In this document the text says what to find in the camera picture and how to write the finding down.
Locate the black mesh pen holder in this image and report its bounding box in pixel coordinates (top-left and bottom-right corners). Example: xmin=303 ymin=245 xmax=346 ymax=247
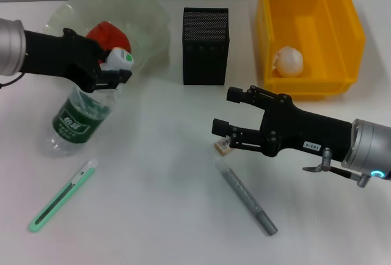
xmin=182 ymin=7 xmax=230 ymax=87

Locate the grey marker pen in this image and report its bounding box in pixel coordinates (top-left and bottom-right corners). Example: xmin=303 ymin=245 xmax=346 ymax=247
xmin=214 ymin=161 xmax=279 ymax=237

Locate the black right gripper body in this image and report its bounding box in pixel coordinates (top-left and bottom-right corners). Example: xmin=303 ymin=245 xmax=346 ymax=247
xmin=259 ymin=93 xmax=355 ymax=164

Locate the right gripper cable with plug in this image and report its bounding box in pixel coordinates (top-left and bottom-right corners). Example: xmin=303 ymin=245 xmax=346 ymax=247
xmin=302 ymin=147 xmax=372 ymax=188

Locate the pale green glass fruit plate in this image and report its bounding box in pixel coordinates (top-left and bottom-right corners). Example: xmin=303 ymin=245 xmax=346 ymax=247
xmin=44 ymin=0 xmax=172 ymax=75

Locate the white paper ball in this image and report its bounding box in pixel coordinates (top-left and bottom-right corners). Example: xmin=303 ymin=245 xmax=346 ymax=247
xmin=271 ymin=46 xmax=305 ymax=78

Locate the gripper cable with plug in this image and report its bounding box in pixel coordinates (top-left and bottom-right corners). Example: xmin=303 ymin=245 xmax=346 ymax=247
xmin=302 ymin=147 xmax=372 ymax=188
xmin=0 ymin=72 xmax=24 ymax=89

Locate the left gripper cable with plug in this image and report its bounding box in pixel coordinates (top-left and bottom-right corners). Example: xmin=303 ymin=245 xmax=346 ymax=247
xmin=0 ymin=72 xmax=24 ymax=89

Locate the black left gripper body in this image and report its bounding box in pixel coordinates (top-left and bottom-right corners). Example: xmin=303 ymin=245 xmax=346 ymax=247
xmin=23 ymin=27 xmax=104 ymax=93

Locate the clear water bottle green label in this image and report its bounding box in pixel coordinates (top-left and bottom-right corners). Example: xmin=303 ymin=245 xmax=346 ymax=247
xmin=45 ymin=46 xmax=135 ymax=158

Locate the yellow plastic storage bin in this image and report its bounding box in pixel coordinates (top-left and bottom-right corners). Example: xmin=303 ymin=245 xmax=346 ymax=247
xmin=255 ymin=0 xmax=367 ymax=101

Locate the red-orange toy orange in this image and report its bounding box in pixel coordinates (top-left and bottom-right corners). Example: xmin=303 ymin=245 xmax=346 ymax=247
xmin=85 ymin=21 xmax=131 ymax=55

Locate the mint green utility knife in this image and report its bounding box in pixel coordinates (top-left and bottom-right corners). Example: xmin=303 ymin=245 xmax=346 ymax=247
xmin=29 ymin=159 xmax=98 ymax=233

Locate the beige eraser with barcode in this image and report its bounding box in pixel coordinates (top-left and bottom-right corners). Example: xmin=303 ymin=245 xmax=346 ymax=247
xmin=214 ymin=136 xmax=233 ymax=157

